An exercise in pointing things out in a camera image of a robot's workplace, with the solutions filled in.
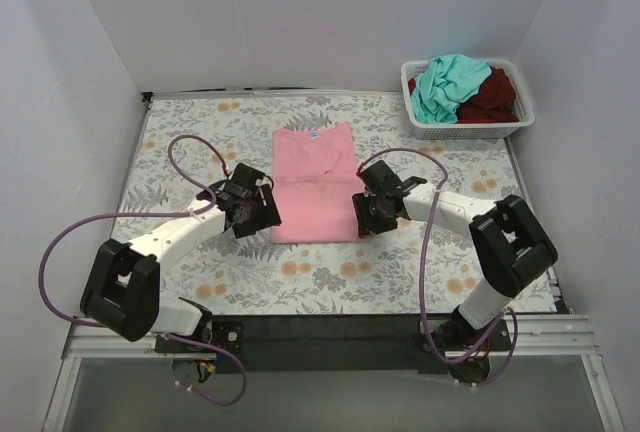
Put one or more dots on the pink t shirt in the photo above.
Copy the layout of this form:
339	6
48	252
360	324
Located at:
315	179

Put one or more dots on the white plastic basket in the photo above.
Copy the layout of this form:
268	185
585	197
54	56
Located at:
523	107

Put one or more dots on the dark red t shirt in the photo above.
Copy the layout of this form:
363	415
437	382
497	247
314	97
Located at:
494	102

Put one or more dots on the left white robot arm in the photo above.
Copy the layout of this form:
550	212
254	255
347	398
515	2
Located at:
123	292

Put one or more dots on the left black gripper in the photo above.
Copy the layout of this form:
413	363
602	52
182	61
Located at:
261	209

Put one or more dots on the teal t shirt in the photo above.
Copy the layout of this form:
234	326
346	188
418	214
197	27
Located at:
447	82

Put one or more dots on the floral table mat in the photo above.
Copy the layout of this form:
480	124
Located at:
396	272

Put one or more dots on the aluminium frame rail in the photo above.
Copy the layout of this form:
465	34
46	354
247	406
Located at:
87	343

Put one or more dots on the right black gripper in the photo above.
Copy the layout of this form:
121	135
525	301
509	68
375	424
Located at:
364	214

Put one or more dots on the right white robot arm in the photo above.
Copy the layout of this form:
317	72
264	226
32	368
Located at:
511	245

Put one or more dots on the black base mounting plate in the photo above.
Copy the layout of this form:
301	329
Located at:
304	343

